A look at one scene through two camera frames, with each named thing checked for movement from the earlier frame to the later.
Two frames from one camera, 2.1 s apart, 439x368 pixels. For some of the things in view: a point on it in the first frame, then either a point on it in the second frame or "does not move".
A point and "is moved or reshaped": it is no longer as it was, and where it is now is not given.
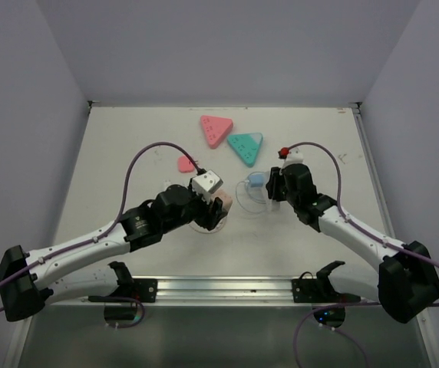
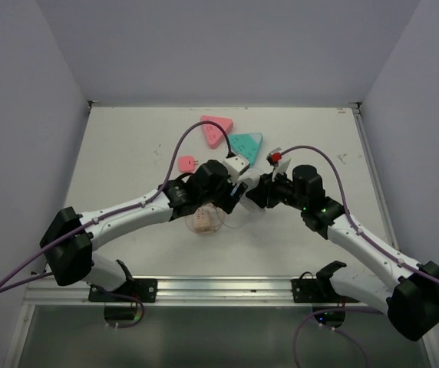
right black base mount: [318, 290] does not move
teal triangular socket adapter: [245, 146] does not move
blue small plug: [256, 180] is moved or reshaped
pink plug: [185, 165] does not move
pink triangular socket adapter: [216, 129] does not move
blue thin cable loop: [252, 193] is moved or reshaped
